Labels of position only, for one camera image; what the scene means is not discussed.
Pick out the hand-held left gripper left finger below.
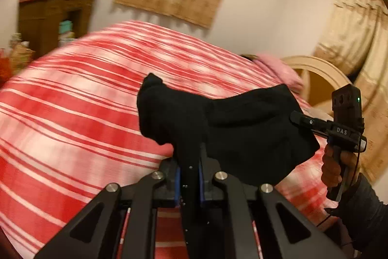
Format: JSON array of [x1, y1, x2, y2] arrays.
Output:
[[33, 159, 182, 259]]

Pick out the beige floral curtain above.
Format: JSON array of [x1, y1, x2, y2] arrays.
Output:
[[312, 0, 388, 184]]

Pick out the brown wooden cabinet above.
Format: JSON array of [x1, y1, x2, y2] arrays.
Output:
[[17, 0, 98, 62]]

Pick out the red plaid bed sheet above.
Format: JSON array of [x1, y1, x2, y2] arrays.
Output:
[[0, 20, 340, 259]]

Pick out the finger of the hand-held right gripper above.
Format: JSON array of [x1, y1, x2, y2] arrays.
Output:
[[290, 111, 334, 134]]

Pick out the cream wooden headboard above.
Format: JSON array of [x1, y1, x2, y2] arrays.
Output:
[[280, 56, 353, 114]]

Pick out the black pants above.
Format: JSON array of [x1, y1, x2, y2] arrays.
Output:
[[136, 73, 321, 259]]

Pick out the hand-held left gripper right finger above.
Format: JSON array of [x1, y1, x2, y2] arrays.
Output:
[[198, 153, 349, 259]]

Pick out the pink folded blanket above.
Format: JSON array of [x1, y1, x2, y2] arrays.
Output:
[[254, 53, 305, 93]]

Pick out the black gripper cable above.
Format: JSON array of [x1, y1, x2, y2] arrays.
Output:
[[315, 116, 366, 227]]

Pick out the tan basket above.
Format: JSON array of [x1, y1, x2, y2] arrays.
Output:
[[8, 33, 34, 75]]

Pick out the person's right forearm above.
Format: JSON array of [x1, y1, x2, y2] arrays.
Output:
[[324, 172, 388, 259]]

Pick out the person's right hand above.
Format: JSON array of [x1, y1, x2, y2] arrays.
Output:
[[321, 144, 361, 188]]

